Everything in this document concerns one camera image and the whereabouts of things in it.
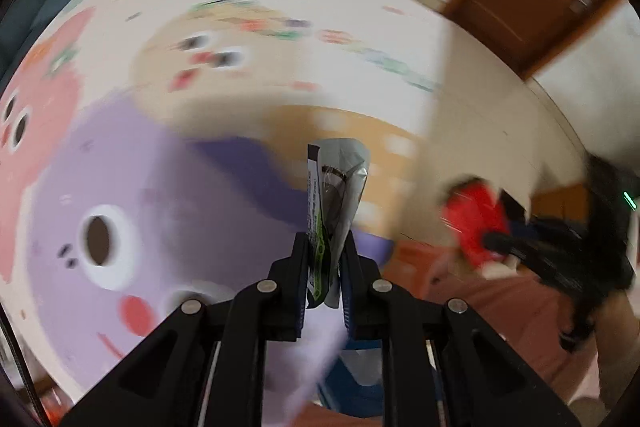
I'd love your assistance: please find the silver green snack packet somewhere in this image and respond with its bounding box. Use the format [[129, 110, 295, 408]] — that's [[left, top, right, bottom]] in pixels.
[[307, 138, 370, 309]]

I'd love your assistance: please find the person right hand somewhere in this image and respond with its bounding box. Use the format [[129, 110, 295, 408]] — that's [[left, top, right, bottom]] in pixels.
[[592, 291, 639, 411]]

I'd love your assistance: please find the blue plastic stool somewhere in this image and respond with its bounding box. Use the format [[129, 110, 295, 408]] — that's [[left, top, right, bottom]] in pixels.
[[318, 339, 384, 418]]

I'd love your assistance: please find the red packet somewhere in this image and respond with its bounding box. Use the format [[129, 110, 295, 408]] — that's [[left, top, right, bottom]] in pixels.
[[442, 176, 510, 270]]

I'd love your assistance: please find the cartoon printed tablecloth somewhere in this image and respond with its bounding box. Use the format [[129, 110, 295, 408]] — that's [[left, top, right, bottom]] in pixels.
[[0, 0, 454, 403]]

